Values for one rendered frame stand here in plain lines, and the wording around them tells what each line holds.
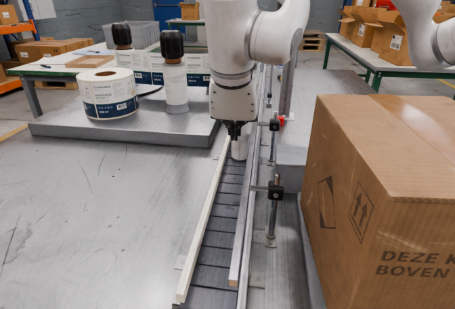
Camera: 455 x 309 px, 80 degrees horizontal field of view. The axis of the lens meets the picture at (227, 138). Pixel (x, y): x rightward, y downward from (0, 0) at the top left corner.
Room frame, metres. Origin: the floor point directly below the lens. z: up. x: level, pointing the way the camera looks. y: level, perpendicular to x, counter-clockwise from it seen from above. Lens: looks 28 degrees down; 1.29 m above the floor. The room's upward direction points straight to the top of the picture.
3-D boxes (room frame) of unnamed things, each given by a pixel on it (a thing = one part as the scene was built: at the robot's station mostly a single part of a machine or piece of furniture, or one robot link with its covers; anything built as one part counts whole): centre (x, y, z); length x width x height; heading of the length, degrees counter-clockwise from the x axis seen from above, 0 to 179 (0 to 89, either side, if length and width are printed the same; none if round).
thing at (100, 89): (1.01, 0.46, 0.95); 0.20 x 0.20 x 0.14
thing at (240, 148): (0.65, -0.04, 0.98); 0.05 x 0.05 x 0.20
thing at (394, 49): (2.36, -1.52, 0.97); 0.51 x 0.39 x 0.37; 88
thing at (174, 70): (1.01, 0.20, 1.03); 0.09 x 0.09 x 0.30
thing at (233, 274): (0.75, -0.08, 0.96); 1.07 x 0.01 x 0.01; 172
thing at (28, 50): (4.49, 2.87, 0.32); 1.20 x 0.83 x 0.64; 81
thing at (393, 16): (2.76, -1.62, 0.96); 0.53 x 0.45 x 0.37; 84
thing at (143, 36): (3.14, 1.01, 0.91); 0.60 x 0.40 x 0.22; 176
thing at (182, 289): (0.77, -0.01, 0.91); 1.07 x 0.01 x 0.02; 172
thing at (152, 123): (1.23, 0.33, 0.86); 0.80 x 0.67 x 0.05; 172
